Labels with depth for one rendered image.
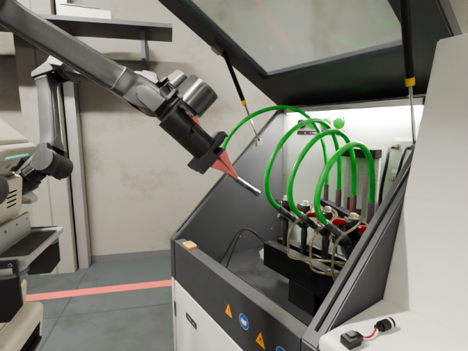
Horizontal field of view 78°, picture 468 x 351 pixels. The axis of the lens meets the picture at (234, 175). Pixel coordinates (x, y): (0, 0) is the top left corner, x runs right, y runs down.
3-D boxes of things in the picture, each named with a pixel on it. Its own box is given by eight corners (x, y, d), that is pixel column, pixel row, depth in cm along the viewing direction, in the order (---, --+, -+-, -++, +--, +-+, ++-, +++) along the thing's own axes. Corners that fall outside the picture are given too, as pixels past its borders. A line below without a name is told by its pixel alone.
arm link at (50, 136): (46, 79, 116) (25, 63, 107) (77, 69, 116) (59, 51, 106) (53, 182, 102) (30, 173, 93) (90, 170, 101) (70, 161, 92)
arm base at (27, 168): (17, 170, 103) (-2, 175, 91) (36, 156, 103) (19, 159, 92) (36, 189, 105) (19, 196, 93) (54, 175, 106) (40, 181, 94)
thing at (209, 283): (175, 280, 110) (173, 239, 107) (186, 277, 112) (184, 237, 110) (297, 409, 59) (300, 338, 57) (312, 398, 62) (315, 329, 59)
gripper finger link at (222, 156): (248, 171, 64) (218, 143, 60) (228, 196, 63) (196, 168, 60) (237, 168, 70) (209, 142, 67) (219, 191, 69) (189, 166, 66)
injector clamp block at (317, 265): (262, 283, 100) (263, 242, 97) (283, 275, 105) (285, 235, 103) (351, 342, 72) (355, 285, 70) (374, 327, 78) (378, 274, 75)
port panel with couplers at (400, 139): (379, 223, 95) (386, 127, 90) (384, 221, 96) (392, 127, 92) (422, 235, 84) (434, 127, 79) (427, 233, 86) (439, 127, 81)
